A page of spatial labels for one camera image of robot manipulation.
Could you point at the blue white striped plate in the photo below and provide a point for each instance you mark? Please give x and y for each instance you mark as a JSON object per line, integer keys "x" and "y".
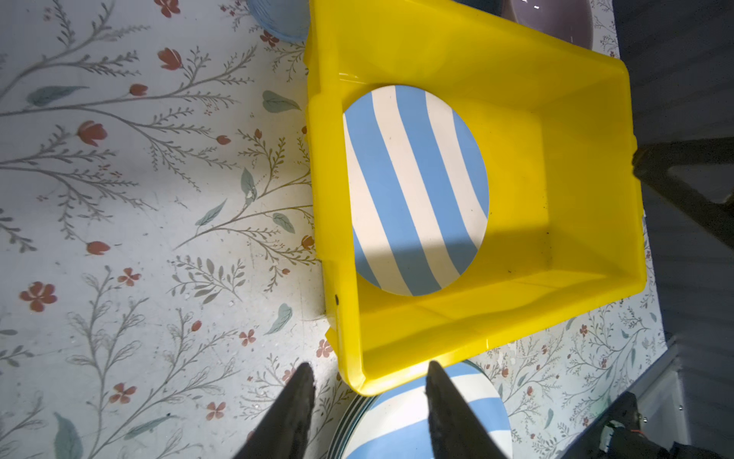
{"x": 419, "y": 192}

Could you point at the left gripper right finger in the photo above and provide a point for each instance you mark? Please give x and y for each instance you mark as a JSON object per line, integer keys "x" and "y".
{"x": 466, "y": 415}

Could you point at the lilac purple bowl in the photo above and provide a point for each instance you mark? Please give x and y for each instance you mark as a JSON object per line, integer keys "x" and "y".
{"x": 568, "y": 20}

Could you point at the yellow plastic bin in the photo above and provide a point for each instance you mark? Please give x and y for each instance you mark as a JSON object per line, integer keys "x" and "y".
{"x": 554, "y": 125}

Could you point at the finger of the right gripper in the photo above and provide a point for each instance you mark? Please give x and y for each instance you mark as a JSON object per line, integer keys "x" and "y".
{"x": 652, "y": 164}

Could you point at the grey blue plastic cup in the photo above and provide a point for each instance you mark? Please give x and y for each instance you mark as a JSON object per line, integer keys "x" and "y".
{"x": 287, "y": 20}

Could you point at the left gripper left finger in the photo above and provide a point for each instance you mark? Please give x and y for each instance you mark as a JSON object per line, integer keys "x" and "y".
{"x": 284, "y": 430}

